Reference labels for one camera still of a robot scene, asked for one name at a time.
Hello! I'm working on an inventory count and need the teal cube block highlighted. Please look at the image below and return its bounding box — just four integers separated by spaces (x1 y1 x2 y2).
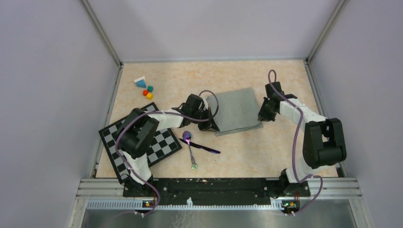
147 86 154 93

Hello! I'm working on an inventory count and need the black grey checkerboard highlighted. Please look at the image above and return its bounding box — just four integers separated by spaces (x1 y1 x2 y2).
98 117 182 184

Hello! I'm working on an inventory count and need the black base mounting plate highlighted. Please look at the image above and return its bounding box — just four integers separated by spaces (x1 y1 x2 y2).
123 178 311 206

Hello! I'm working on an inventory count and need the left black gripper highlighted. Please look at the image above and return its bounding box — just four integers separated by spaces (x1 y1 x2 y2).
191 107 220 132

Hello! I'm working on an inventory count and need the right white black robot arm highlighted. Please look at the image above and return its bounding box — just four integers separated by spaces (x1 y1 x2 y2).
258 82 347 196

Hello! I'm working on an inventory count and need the blue white wedge block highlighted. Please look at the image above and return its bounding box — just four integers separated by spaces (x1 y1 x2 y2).
134 76 147 88

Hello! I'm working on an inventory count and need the aluminium front frame rail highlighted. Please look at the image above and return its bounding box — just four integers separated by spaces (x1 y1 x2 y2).
76 178 362 211

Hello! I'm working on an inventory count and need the right aluminium corner post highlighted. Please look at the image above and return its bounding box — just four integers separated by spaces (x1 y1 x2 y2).
306 0 349 64

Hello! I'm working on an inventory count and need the left aluminium corner post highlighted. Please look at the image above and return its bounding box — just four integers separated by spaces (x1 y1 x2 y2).
79 0 122 68

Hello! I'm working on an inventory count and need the grey cloth napkin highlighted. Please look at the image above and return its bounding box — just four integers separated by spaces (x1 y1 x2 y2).
205 87 263 137

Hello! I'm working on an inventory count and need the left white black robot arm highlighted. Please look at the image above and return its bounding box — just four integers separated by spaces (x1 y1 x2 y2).
113 94 219 196

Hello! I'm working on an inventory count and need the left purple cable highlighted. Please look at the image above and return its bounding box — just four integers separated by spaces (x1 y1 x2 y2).
100 90 220 221

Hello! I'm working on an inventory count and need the yellow cube block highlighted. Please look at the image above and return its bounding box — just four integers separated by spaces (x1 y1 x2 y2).
146 93 154 100

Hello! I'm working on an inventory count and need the iridescent purple knife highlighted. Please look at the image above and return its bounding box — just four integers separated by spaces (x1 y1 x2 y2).
179 138 221 154

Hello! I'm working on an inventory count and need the aluminium corner post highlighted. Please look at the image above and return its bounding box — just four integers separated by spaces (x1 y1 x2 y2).
79 0 122 68
306 0 349 64

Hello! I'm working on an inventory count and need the iridescent purple spoon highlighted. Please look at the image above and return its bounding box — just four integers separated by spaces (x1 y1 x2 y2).
182 131 198 170

